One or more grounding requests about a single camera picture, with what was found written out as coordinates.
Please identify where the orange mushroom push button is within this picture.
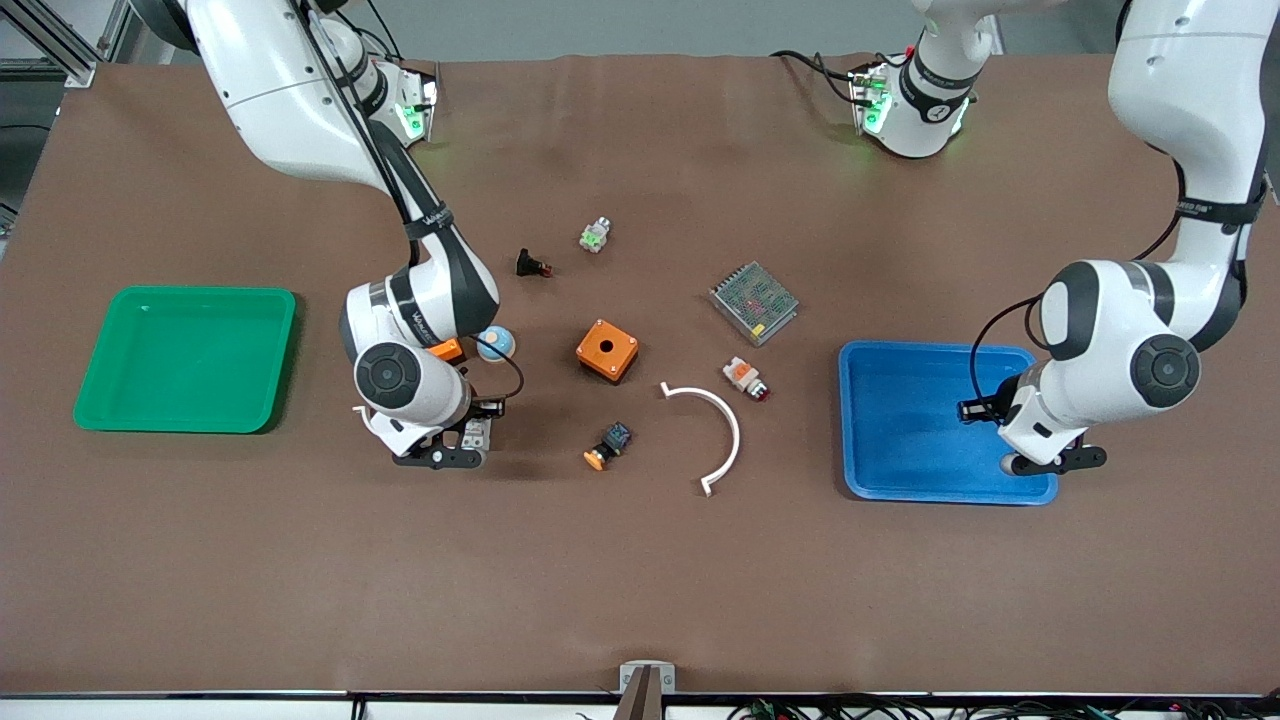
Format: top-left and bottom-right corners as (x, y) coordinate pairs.
(583, 421), (633, 472)

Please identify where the blue plastic tray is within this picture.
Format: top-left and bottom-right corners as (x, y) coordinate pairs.
(838, 340), (1060, 506)

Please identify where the brown table mat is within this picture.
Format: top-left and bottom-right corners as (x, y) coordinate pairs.
(0, 52), (1280, 698)

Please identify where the green plastic tray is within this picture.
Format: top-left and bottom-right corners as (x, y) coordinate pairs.
(73, 286), (298, 435)

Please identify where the white orange indicator light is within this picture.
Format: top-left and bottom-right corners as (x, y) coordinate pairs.
(722, 356), (772, 403)

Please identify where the metal mesh power supply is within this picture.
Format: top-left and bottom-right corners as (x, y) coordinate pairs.
(708, 261), (800, 348)

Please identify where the grey metal clamp bracket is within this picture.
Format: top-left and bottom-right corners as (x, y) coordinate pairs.
(619, 660), (677, 696)

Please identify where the large white curved bracket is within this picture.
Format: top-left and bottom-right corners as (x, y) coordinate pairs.
(659, 381), (743, 498)

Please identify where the dark camera mount pole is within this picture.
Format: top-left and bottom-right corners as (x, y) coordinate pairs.
(612, 668), (666, 720)

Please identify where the white table edge rail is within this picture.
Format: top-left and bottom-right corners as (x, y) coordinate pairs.
(0, 693), (1280, 720)

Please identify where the black right base cable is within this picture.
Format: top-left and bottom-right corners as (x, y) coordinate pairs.
(365, 0), (406, 61)

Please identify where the black base cable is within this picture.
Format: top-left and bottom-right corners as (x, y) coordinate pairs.
(365, 0), (406, 61)
(770, 48), (906, 106)

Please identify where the black left base cable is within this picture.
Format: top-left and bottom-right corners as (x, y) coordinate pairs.
(770, 48), (906, 106)

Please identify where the aluminium profile frame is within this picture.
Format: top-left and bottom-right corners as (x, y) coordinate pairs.
(0, 0), (131, 89)

